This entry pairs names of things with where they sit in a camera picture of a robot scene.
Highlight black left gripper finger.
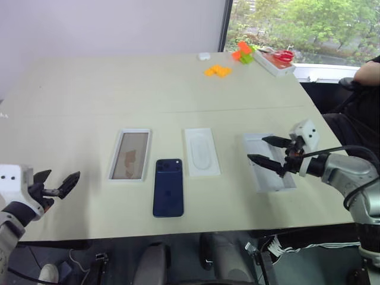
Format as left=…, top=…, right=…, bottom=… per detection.
left=33, top=169, right=53, bottom=186
left=43, top=170, right=81, bottom=200

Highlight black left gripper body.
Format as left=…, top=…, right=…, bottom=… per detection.
left=28, top=182, right=56, bottom=213

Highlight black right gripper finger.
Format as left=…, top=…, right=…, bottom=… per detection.
left=246, top=154, right=287, bottom=176
left=261, top=135, right=293, bottom=148

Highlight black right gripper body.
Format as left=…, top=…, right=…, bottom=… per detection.
left=278, top=137, right=307, bottom=179

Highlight white moulded insert tray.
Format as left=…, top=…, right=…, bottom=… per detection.
left=183, top=127, right=222, bottom=178

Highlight dark blue smartphone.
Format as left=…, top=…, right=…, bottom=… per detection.
left=152, top=158, right=185, bottom=219

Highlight white box with orange print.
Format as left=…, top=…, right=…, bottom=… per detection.
left=255, top=48, right=297, bottom=78

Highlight seated person in dark clothes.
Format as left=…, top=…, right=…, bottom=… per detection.
left=322, top=54, right=380, bottom=162

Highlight white shoe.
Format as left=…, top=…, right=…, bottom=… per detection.
left=37, top=263, right=61, bottom=285

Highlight white window sill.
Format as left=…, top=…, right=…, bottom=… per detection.
left=292, top=62, right=362, bottom=83

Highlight small metal clip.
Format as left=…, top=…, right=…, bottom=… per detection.
left=243, top=241, right=260, bottom=256

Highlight green building brick piece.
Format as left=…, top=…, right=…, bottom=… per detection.
left=239, top=45, right=258, bottom=65

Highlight grey chair armrest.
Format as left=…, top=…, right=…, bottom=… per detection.
left=337, top=77, right=359, bottom=91

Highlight yellow building brick cluster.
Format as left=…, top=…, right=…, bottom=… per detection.
left=204, top=64, right=233, bottom=79

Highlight orange building brick piece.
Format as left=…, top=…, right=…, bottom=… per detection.
left=232, top=41, right=252, bottom=61

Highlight dark grey rounded shape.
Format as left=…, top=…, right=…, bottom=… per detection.
left=198, top=232, right=257, bottom=285
left=137, top=241, right=173, bottom=285

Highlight black metal bar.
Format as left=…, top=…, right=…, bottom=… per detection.
left=254, top=249, right=276, bottom=285

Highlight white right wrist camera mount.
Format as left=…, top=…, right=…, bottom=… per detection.
left=289, top=119, right=321, bottom=178

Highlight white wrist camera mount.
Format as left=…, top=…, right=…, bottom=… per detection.
left=0, top=164, right=45, bottom=221
left=289, top=119, right=321, bottom=178

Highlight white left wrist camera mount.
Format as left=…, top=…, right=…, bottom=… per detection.
left=0, top=164, right=45, bottom=221

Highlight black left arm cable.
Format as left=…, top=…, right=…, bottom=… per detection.
left=5, top=265, right=42, bottom=283

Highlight white cable bundle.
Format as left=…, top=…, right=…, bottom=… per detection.
left=264, top=234, right=362, bottom=257

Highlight red handled scissors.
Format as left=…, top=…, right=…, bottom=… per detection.
left=258, top=47, right=295, bottom=64

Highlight black metal bracket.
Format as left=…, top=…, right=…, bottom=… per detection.
left=94, top=252, right=110, bottom=285

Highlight black window frame post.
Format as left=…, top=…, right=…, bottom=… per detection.
left=217, top=0, right=234, bottom=53

